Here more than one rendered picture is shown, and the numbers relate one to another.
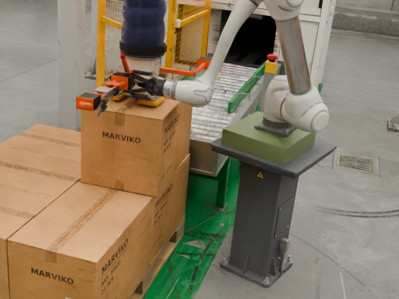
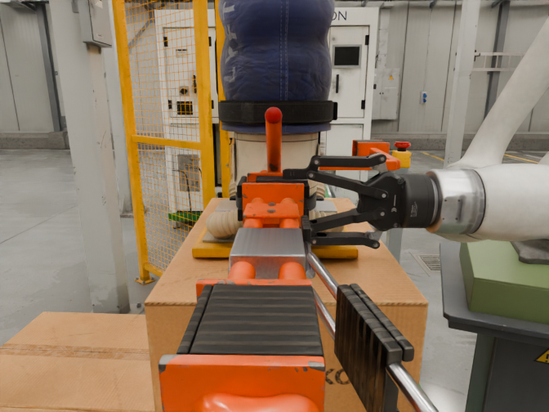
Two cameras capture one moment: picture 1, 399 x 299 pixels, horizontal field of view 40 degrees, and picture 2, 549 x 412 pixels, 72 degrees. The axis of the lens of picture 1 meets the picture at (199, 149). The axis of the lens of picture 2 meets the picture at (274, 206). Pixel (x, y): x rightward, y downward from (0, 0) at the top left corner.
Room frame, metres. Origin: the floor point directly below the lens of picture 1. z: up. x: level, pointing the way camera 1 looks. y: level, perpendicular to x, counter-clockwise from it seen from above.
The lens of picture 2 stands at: (1.94, 0.49, 1.21)
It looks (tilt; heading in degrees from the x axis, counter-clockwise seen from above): 15 degrees down; 349
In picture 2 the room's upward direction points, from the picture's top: straight up
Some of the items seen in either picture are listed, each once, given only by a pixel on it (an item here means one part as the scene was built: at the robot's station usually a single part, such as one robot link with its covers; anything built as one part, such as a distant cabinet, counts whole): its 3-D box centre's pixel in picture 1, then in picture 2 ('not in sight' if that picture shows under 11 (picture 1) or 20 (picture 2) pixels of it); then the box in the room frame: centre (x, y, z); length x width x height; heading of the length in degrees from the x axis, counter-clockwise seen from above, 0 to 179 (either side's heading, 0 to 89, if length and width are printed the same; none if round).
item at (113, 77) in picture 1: (122, 80); (273, 197); (2.47, 0.38, 1.08); 0.10 x 0.08 x 0.06; 77
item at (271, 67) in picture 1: (261, 134); (392, 255); (3.50, -0.41, 0.50); 0.07 x 0.07 x 1.00; 75
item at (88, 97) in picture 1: (88, 101); (249, 352); (2.13, 0.46, 1.08); 0.08 x 0.07 x 0.05; 167
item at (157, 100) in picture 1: (158, 91); (320, 217); (2.69, 0.23, 0.98); 0.34 x 0.10 x 0.05; 167
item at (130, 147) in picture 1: (140, 131); (282, 314); (2.70, 0.32, 0.74); 0.60 x 0.40 x 0.40; 168
